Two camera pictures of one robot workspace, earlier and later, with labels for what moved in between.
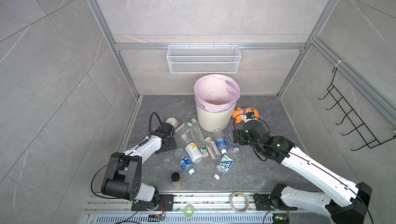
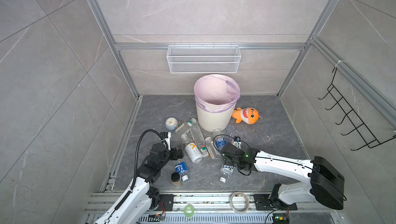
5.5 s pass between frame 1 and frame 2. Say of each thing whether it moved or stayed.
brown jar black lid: stayed
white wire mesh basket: stayed
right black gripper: moved
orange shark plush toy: stayed
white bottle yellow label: stayed
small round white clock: stayed
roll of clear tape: stayed
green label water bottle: moved
